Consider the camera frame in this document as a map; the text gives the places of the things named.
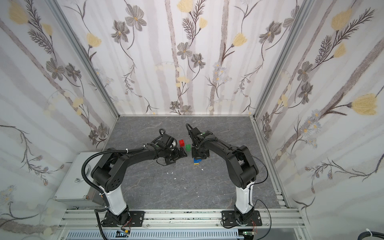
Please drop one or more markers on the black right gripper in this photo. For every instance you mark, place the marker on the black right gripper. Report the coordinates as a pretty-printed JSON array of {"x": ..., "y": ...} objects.
[{"x": 198, "y": 150}]

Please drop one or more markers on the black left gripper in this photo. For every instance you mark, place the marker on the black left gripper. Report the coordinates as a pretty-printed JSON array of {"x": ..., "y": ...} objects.
[{"x": 177, "y": 153}]

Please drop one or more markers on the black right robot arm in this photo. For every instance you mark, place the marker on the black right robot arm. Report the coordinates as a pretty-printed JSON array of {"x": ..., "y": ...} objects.
[{"x": 241, "y": 167}]

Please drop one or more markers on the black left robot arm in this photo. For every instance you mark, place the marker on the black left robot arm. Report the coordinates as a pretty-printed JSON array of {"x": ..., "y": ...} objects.
[{"x": 108, "y": 174}]

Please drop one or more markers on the small green circuit board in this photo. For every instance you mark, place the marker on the small green circuit board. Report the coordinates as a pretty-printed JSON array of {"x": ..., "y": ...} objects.
[{"x": 122, "y": 234}]

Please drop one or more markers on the grey metal control box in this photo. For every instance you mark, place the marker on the grey metal control box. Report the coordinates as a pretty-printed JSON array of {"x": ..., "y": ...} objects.
[{"x": 74, "y": 191}]

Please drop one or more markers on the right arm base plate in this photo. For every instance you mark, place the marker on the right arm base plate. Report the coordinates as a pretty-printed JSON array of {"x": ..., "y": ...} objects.
[{"x": 231, "y": 219}]

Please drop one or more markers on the white slotted cable duct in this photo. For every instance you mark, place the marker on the white slotted cable duct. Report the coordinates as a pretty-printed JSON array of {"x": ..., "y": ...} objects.
[{"x": 210, "y": 234}]

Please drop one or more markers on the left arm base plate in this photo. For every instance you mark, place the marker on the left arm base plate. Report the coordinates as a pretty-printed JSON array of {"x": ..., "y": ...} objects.
[{"x": 132, "y": 218}]

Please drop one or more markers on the aluminium frame rail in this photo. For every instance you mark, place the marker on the aluminium frame rail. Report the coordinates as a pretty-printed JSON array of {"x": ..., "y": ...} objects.
[{"x": 186, "y": 219}]

